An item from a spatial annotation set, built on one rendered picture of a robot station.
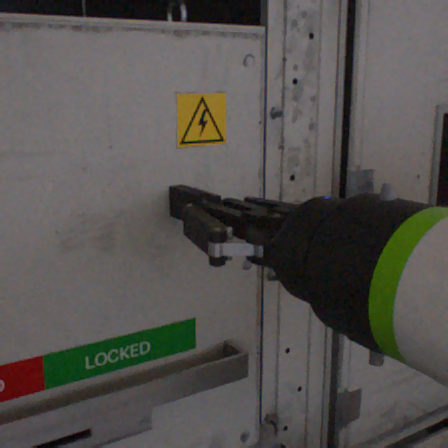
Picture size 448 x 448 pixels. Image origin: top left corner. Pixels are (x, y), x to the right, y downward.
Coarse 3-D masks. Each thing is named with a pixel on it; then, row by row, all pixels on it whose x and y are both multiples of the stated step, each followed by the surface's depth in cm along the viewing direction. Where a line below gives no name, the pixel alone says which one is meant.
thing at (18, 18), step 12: (60, 24) 50; (72, 24) 50; (84, 24) 51; (96, 24) 51; (108, 24) 52; (120, 24) 52; (132, 24) 53; (144, 24) 54; (156, 24) 54; (168, 24) 55; (180, 24) 55; (192, 24) 56; (204, 24) 57; (216, 24) 58; (264, 36) 61; (264, 48) 61; (264, 60) 61; (264, 72) 62; (264, 84) 62; (84, 432) 60; (48, 444) 58
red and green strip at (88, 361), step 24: (120, 336) 59; (144, 336) 60; (168, 336) 62; (192, 336) 63; (24, 360) 54; (48, 360) 55; (72, 360) 56; (96, 360) 58; (120, 360) 59; (144, 360) 61; (0, 384) 53; (24, 384) 54; (48, 384) 55
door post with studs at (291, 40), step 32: (288, 0) 66; (288, 32) 67; (288, 64) 68; (288, 96) 68; (288, 128) 69; (288, 160) 70; (288, 192) 71; (288, 320) 75; (288, 352) 77; (288, 384) 78; (288, 416) 79
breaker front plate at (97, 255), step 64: (0, 64) 48; (64, 64) 50; (128, 64) 54; (192, 64) 57; (256, 64) 61; (0, 128) 49; (64, 128) 52; (128, 128) 55; (256, 128) 62; (0, 192) 50; (64, 192) 53; (128, 192) 56; (256, 192) 64; (0, 256) 51; (64, 256) 54; (128, 256) 57; (192, 256) 61; (0, 320) 52; (64, 320) 55; (128, 320) 59; (256, 320) 68; (128, 384) 60; (256, 384) 70
